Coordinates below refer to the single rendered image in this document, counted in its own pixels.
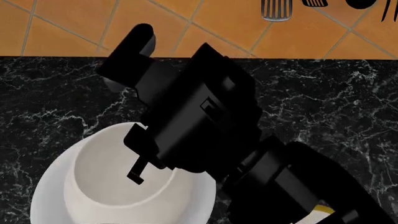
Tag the white dish with yellow rim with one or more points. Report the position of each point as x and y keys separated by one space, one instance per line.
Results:
x=321 y=211

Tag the large white bowl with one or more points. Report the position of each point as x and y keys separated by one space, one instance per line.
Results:
x=46 y=186

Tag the black ladle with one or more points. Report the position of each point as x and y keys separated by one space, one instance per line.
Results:
x=360 y=3

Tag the medium white bowl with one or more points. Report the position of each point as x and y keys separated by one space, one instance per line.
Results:
x=105 y=163

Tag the black fork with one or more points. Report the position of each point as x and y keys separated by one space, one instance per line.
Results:
x=388 y=10

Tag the steel slotted spatula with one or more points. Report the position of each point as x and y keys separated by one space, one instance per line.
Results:
x=276 y=10

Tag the black slotted spatula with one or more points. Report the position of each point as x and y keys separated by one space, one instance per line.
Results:
x=315 y=2

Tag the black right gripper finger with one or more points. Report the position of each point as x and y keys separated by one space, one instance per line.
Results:
x=121 y=68
x=140 y=37

